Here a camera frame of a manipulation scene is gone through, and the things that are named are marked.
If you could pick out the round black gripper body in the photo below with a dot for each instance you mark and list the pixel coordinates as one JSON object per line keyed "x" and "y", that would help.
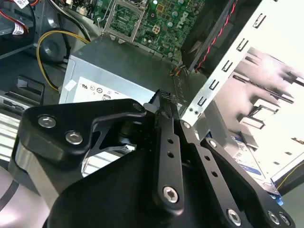
{"x": 114, "y": 197}

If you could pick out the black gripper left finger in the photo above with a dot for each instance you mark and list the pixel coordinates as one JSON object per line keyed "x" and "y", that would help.
{"x": 47, "y": 145}

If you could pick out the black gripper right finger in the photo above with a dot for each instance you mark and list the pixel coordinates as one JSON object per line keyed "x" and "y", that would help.
{"x": 228, "y": 183}

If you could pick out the hard disk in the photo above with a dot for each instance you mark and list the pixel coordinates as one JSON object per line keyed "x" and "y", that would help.
{"x": 244, "y": 154}

